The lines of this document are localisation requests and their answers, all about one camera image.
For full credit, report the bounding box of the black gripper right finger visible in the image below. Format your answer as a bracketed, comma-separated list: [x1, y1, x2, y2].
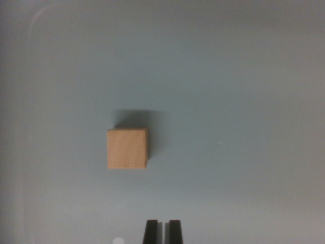
[165, 220, 184, 244]

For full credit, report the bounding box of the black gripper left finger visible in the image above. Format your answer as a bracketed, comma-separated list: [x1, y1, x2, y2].
[142, 219, 164, 244]

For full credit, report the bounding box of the light wooden cube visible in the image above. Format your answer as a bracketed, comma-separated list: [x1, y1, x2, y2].
[106, 128, 149, 170]

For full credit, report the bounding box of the grey plastic tray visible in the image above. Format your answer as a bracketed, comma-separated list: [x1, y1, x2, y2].
[0, 0, 325, 244]

